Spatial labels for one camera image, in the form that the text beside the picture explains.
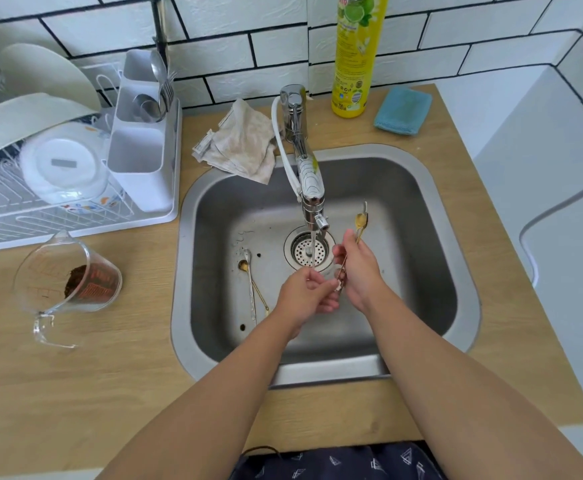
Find navy patterned shorts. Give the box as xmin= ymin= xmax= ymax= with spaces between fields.
xmin=231 ymin=442 xmax=445 ymax=480

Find brown coffee grounds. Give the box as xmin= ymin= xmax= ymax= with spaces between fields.
xmin=64 ymin=264 xmax=120 ymax=303

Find white dish rack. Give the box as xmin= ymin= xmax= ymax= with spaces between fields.
xmin=0 ymin=62 xmax=182 ymax=255

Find blue sponge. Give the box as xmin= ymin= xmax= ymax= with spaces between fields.
xmin=374 ymin=86 xmax=432 ymax=137

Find steel ladle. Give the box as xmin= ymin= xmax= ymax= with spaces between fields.
xmin=131 ymin=94 xmax=164 ymax=125

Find person's left hand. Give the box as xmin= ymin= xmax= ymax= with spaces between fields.
xmin=273 ymin=267 xmax=342 ymax=341

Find person's left forearm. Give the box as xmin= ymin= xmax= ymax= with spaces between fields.
xmin=96 ymin=312 xmax=292 ymax=480

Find person's right hand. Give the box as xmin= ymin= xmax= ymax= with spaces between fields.
xmin=332 ymin=228 xmax=398 ymax=318

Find white floral print bowl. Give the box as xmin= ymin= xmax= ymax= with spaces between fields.
xmin=19 ymin=122 xmax=112 ymax=205

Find yellow dish soap bottle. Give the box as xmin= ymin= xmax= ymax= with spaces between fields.
xmin=330 ymin=0 xmax=390 ymax=119

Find steel sink drain strainer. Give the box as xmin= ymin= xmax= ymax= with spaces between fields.
xmin=283 ymin=226 xmax=335 ymax=273

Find clear measuring jug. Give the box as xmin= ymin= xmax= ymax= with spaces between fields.
xmin=13 ymin=230 xmax=123 ymax=349

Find small silver spoon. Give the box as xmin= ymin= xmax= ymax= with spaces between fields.
xmin=243 ymin=248 xmax=257 ymax=325

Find long silver spoon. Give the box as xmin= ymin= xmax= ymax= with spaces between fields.
xmin=339 ymin=201 xmax=369 ymax=291

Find steel fork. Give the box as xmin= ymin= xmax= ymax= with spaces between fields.
xmin=159 ymin=70 xmax=180 ymax=118

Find white plate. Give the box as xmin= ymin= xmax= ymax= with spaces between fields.
xmin=0 ymin=43 xmax=103 ymax=113

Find grey wall cable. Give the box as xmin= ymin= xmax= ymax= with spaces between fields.
xmin=519 ymin=177 xmax=583 ymax=288

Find person's right forearm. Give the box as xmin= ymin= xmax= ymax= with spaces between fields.
xmin=369 ymin=294 xmax=583 ymax=480

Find beige rag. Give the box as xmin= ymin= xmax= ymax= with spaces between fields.
xmin=192 ymin=98 xmax=277 ymax=185

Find white cutlery holder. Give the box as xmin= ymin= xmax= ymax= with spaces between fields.
xmin=106 ymin=48 xmax=178 ymax=213

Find white faucet hose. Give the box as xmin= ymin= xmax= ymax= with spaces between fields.
xmin=271 ymin=96 xmax=302 ymax=201

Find stainless steel sink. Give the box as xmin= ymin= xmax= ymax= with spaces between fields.
xmin=171 ymin=143 xmax=482 ymax=388

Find gold flower-handled spoon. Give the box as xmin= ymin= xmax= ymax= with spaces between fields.
xmin=336 ymin=217 xmax=365 ymax=293
xmin=237 ymin=260 xmax=271 ymax=315
xmin=336 ymin=213 xmax=368 ymax=293
xmin=336 ymin=214 xmax=365 ymax=293

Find chrome faucet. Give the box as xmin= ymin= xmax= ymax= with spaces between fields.
xmin=279 ymin=84 xmax=330 ymax=233

